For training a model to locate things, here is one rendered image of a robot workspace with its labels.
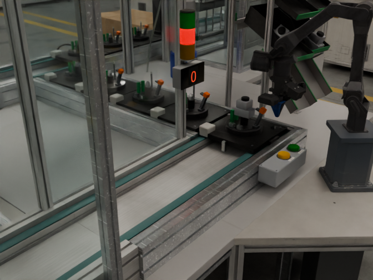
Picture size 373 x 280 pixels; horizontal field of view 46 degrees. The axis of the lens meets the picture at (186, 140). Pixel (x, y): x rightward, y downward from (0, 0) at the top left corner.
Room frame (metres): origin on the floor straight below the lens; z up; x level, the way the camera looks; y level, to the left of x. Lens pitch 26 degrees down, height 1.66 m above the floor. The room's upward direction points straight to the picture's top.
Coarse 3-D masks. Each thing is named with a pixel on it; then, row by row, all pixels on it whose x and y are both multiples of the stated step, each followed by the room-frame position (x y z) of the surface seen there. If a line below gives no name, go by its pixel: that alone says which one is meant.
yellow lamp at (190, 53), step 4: (180, 44) 1.42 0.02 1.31; (192, 44) 1.41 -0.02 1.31; (180, 48) 1.42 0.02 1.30; (184, 48) 1.41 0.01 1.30; (188, 48) 1.41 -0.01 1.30; (192, 48) 1.41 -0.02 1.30; (180, 52) 1.42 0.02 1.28; (184, 52) 1.41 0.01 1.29; (188, 52) 1.41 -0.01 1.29; (192, 52) 1.41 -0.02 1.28; (180, 56) 1.42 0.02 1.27; (184, 56) 1.41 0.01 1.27; (188, 56) 1.41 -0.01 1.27; (192, 56) 1.41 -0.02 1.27
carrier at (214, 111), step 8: (192, 96) 1.66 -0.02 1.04; (192, 104) 1.65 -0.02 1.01; (208, 104) 1.75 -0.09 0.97; (192, 112) 1.61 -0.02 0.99; (200, 112) 1.61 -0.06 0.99; (208, 112) 1.66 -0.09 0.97; (216, 112) 1.66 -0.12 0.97; (224, 112) 1.66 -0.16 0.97; (192, 120) 1.58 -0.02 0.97; (200, 120) 1.58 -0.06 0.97; (208, 120) 1.58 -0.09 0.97; (216, 120) 1.60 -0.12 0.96; (192, 128) 1.51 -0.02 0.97
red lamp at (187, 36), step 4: (180, 28) 1.42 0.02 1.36; (180, 32) 1.42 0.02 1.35; (184, 32) 1.41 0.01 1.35; (188, 32) 1.41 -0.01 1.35; (192, 32) 1.41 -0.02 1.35; (180, 36) 1.42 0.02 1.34; (184, 36) 1.41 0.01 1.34; (188, 36) 1.41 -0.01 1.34; (192, 36) 1.41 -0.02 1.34; (180, 40) 1.42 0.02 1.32; (184, 40) 1.41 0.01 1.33; (188, 40) 1.41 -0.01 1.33; (192, 40) 1.41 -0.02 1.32; (184, 44) 1.41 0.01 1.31; (188, 44) 1.41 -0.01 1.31
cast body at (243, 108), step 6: (246, 96) 1.51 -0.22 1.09; (240, 102) 1.49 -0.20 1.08; (246, 102) 1.48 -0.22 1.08; (252, 102) 1.50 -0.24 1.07; (234, 108) 1.50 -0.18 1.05; (240, 108) 1.49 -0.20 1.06; (246, 108) 1.47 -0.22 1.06; (252, 108) 1.49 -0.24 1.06; (234, 114) 1.50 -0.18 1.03; (240, 114) 1.49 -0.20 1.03; (246, 114) 1.47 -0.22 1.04; (252, 114) 1.48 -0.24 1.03
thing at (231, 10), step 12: (228, 24) 1.79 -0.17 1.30; (228, 36) 1.79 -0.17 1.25; (228, 48) 1.78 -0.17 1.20; (264, 48) 1.68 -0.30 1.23; (228, 60) 1.78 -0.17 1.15; (228, 72) 1.79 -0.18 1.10; (264, 72) 1.68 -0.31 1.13; (228, 84) 1.78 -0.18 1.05; (264, 84) 1.67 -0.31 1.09; (228, 96) 1.78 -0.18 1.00
